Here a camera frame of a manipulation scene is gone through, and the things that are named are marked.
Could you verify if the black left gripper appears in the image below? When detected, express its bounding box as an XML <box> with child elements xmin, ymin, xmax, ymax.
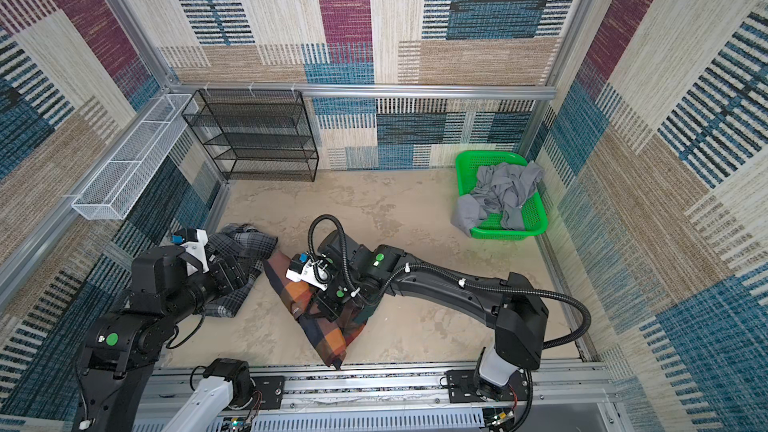
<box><xmin>170</xmin><ymin>252</ymin><xmax>253</xmax><ymax>324</ymax></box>

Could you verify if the grey plaid long sleeve shirt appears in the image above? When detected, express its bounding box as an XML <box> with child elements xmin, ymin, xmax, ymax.
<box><xmin>203</xmin><ymin>223</ymin><xmax>278</xmax><ymax>318</ymax></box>

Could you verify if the multicolour plaid long sleeve shirt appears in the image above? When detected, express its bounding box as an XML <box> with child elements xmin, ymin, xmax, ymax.
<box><xmin>262</xmin><ymin>249</ymin><xmax>376</xmax><ymax>370</ymax></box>

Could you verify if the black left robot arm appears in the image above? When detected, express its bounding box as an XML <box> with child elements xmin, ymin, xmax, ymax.
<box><xmin>72</xmin><ymin>245</ymin><xmax>250</xmax><ymax>431</ymax></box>

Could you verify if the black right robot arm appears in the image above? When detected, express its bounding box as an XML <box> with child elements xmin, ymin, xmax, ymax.
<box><xmin>300</xmin><ymin>232</ymin><xmax>549</xmax><ymax>400</ymax></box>

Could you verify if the green plastic basket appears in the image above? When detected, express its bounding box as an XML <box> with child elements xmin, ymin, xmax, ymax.
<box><xmin>454</xmin><ymin>149</ymin><xmax>550</xmax><ymax>241</ymax></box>

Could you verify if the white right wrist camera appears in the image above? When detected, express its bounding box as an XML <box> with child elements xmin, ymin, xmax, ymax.
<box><xmin>286</xmin><ymin>253</ymin><xmax>331</xmax><ymax>291</ymax></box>

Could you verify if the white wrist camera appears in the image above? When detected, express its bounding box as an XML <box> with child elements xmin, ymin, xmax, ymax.
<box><xmin>286</xmin><ymin>253</ymin><xmax>331</xmax><ymax>291</ymax></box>
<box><xmin>171</xmin><ymin>228</ymin><xmax>209</xmax><ymax>275</ymax></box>

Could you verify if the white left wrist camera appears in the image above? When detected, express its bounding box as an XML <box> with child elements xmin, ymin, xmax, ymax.
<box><xmin>171</xmin><ymin>228</ymin><xmax>209</xmax><ymax>275</ymax></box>

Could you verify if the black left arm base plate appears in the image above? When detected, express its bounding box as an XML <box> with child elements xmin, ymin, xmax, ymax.
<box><xmin>242</xmin><ymin>375</ymin><xmax>286</xmax><ymax>413</ymax></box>

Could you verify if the white wire mesh tray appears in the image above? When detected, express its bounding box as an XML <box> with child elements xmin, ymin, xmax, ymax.
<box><xmin>72</xmin><ymin>94</ymin><xmax>192</xmax><ymax>220</ymax></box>

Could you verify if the black wire mesh shelf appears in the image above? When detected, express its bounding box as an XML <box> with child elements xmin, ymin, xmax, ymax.
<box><xmin>182</xmin><ymin>89</ymin><xmax>319</xmax><ymax>182</ymax></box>

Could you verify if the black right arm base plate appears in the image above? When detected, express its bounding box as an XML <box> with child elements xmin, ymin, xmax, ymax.
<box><xmin>445</xmin><ymin>369</ymin><xmax>532</xmax><ymax>403</ymax></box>

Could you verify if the black corrugated cable conduit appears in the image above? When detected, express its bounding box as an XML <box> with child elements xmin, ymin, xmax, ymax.
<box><xmin>307</xmin><ymin>214</ymin><xmax>592</xmax><ymax>432</ymax></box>

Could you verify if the aluminium mounting rail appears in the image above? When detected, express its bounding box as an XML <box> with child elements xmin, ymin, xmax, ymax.
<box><xmin>101</xmin><ymin>362</ymin><xmax>637</xmax><ymax>432</ymax></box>

